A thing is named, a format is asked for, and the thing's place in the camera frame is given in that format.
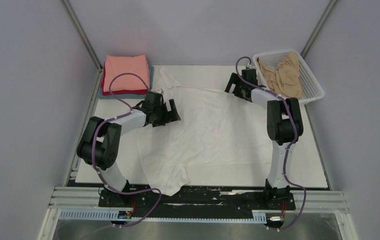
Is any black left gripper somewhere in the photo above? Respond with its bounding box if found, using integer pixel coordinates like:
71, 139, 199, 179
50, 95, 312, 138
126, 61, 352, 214
153, 99, 181, 128

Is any white t shirt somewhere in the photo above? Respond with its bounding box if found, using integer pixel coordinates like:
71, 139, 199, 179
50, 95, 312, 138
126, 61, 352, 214
136, 68, 272, 196

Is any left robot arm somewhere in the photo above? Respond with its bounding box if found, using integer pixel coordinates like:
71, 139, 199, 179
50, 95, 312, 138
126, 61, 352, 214
76, 90, 181, 207

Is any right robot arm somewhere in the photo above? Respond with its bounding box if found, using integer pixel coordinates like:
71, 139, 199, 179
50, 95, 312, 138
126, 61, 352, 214
225, 68, 304, 209

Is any folded red t shirt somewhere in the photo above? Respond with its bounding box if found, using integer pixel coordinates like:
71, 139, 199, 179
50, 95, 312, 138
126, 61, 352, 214
99, 63, 147, 98

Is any beige crumpled t shirt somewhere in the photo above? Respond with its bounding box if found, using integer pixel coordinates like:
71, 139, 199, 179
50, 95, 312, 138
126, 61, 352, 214
256, 51, 303, 100

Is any folded peach t shirt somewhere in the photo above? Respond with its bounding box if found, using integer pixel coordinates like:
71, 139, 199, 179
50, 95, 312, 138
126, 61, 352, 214
104, 54, 150, 92

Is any folded blue t shirt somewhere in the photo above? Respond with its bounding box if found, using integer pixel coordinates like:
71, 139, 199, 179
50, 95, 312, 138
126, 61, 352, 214
96, 64, 155, 100

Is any white plastic basket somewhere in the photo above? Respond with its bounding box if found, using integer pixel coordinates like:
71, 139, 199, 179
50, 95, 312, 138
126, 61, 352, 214
252, 49, 325, 105

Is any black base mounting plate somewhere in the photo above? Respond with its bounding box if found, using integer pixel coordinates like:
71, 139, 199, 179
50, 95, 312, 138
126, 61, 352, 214
98, 183, 296, 218

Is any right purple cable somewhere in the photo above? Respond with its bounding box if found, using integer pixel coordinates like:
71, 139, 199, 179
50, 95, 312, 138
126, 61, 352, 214
235, 56, 307, 232

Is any purple cable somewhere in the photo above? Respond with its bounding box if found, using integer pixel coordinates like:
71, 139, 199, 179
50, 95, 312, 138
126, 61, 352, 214
91, 72, 162, 229
235, 56, 307, 232

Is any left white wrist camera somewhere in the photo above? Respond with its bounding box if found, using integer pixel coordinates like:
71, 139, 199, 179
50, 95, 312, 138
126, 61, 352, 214
153, 88, 164, 95

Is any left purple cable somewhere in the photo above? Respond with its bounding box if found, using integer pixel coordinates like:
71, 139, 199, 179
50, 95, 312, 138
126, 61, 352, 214
91, 72, 162, 229

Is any right aluminium frame post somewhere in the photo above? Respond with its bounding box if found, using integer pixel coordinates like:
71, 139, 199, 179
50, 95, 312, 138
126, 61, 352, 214
301, 0, 340, 58

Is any aluminium frame post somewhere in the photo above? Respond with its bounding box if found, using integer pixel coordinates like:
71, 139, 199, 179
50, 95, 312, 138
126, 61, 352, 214
301, 0, 340, 58
60, 0, 102, 72

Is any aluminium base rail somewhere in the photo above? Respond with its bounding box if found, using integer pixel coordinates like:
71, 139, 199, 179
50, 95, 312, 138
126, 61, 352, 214
48, 186, 350, 214

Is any left aluminium frame post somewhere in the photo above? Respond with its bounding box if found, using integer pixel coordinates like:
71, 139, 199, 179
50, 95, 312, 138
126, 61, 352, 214
60, 0, 102, 72

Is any white slotted cable duct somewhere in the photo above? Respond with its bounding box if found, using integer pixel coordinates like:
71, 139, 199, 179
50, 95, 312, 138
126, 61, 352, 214
58, 209, 267, 224

